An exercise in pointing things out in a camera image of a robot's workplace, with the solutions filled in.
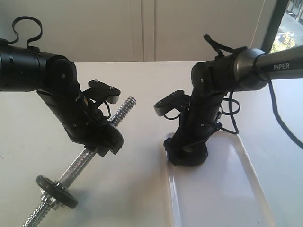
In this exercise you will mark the white rectangular tray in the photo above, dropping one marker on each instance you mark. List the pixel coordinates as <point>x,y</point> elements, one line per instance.
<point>224,191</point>

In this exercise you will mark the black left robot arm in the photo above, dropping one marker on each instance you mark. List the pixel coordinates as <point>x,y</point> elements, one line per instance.
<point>54,78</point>

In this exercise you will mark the black weight plate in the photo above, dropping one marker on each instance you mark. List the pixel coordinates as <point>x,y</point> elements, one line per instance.
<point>113,138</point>
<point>57,191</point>
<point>190,156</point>

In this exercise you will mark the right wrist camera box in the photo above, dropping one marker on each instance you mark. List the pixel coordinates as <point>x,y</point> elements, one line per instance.
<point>175,100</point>

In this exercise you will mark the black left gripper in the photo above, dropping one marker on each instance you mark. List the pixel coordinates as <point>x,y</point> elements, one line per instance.
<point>83,123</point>

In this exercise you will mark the chrome star collar nut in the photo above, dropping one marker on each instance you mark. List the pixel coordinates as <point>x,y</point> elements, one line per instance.
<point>50,200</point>

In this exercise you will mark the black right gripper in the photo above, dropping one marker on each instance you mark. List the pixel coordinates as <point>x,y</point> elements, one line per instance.
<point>196,126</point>

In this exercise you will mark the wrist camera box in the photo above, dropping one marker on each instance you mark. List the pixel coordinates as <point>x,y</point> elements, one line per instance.
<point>104,91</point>
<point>175,100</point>

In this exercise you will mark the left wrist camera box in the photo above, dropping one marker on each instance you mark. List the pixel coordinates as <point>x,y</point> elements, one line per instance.
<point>104,91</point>

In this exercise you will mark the chrome threaded dumbbell bar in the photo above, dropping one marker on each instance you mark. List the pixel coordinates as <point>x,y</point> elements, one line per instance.
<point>67,178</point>

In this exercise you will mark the dark window frame post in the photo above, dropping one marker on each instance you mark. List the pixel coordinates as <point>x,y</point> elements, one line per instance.
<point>274,23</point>

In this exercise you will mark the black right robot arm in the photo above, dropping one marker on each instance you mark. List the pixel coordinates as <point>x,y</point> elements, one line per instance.
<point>214,82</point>

